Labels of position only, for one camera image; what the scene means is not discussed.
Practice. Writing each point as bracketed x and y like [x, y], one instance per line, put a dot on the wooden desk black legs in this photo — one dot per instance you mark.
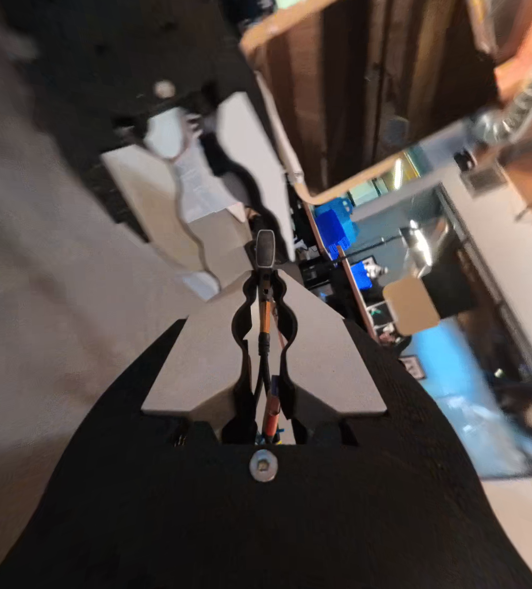
[362, 306]

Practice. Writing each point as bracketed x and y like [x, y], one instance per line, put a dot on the large blue plastic bin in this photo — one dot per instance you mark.
[335, 228]

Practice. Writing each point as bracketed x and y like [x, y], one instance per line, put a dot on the small blue plastic bin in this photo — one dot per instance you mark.
[362, 276]

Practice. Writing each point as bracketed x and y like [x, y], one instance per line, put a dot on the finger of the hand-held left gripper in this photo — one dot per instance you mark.
[256, 138]
[155, 202]

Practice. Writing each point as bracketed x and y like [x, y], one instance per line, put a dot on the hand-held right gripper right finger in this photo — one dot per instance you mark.
[335, 368]

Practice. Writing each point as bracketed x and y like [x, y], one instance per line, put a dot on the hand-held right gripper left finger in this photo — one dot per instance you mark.
[197, 368]

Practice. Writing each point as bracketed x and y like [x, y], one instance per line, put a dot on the black white printed tag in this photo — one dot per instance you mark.
[414, 368]

